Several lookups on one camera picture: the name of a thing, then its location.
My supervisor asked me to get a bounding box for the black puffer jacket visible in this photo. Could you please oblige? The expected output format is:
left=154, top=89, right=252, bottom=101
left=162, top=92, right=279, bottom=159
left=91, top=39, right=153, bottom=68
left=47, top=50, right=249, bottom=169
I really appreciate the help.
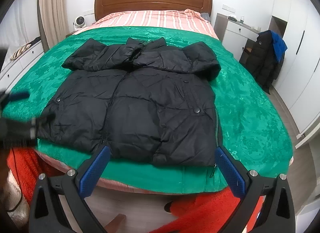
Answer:
left=38, top=38, right=222, bottom=166

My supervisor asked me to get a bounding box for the white drawer cabinet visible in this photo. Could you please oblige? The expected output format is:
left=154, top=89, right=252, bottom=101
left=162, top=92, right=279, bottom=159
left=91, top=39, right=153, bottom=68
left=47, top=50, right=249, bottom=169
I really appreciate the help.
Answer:
left=0, top=40, right=44, bottom=90

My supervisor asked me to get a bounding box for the striped cushion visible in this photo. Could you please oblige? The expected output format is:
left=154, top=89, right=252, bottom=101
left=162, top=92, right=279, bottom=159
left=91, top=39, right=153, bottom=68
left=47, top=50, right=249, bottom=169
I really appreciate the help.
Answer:
left=10, top=43, right=31, bottom=61

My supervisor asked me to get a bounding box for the green bed blanket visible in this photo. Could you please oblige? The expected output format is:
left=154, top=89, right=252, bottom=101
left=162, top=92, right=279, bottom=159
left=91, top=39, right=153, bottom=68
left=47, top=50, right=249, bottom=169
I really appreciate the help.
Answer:
left=3, top=27, right=293, bottom=194

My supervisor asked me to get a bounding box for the white round fan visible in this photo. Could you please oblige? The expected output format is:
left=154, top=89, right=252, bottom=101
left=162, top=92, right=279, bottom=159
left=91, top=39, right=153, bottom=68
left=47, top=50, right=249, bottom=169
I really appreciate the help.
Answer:
left=73, top=16, right=86, bottom=31

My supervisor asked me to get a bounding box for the white wardrobe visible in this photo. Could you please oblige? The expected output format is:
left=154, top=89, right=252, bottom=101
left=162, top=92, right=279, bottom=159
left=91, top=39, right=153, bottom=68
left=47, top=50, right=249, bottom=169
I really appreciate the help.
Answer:
left=272, top=0, right=319, bottom=147

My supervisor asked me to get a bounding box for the beige curtain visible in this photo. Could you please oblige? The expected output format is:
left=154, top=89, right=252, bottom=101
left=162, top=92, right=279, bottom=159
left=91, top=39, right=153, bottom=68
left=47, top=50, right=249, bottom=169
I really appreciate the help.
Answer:
left=37, top=0, right=69, bottom=52

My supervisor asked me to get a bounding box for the dark jacket on chair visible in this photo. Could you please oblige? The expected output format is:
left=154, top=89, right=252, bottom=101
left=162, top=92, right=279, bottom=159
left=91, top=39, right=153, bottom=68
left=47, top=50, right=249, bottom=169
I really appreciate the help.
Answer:
left=245, top=30, right=285, bottom=94

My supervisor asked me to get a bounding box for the blue garment on chair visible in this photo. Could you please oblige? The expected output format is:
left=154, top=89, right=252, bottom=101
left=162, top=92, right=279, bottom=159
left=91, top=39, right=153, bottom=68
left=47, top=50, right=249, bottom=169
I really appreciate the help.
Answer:
left=271, top=31, right=287, bottom=63

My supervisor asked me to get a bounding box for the white desk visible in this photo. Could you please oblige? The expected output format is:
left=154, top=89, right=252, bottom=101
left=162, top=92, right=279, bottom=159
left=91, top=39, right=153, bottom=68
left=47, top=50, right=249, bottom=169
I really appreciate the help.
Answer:
left=214, top=13, right=258, bottom=61

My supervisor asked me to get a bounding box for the wooden headboard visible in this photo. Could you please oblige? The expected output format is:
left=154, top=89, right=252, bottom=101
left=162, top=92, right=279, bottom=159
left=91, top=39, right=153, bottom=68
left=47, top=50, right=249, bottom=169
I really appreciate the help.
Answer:
left=94, top=0, right=213, bottom=21

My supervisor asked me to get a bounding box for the pink striped bed sheet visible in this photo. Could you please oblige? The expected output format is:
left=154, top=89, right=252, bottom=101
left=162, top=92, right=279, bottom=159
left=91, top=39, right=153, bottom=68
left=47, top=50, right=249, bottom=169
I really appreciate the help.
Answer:
left=75, top=9, right=218, bottom=39

